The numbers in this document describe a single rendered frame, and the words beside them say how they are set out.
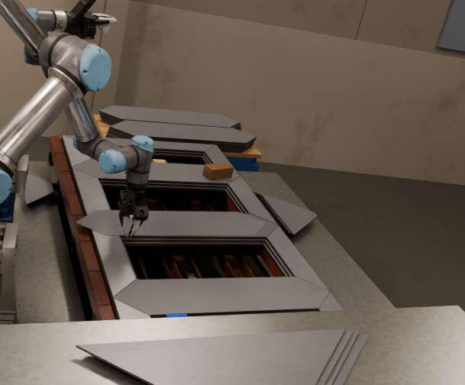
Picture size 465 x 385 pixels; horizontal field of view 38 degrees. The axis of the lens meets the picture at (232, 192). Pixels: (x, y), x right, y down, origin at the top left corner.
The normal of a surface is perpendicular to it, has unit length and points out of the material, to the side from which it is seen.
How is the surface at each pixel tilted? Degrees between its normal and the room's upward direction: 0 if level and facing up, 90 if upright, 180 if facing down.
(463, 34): 90
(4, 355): 0
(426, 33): 90
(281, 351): 0
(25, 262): 0
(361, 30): 90
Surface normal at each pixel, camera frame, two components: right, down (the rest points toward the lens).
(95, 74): 0.85, 0.30
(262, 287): 0.21, -0.89
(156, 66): 0.20, 0.45
